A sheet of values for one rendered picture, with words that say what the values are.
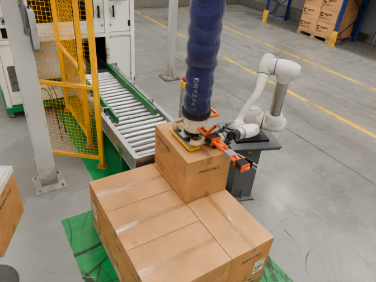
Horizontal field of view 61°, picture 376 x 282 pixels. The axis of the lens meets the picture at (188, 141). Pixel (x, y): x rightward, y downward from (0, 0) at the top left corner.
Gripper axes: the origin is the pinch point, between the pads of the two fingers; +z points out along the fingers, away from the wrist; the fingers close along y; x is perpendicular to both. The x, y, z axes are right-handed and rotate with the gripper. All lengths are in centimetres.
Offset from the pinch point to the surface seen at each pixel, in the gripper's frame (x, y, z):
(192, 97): 21.2, -27.3, 9.2
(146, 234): -15, 55, 62
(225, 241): -46, 55, 15
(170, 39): 349, 35, -152
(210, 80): 17.5, -39.7, -2.3
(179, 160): 12.9, 20.7, 21.3
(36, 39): 128, -46, 94
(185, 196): 1, 48, 21
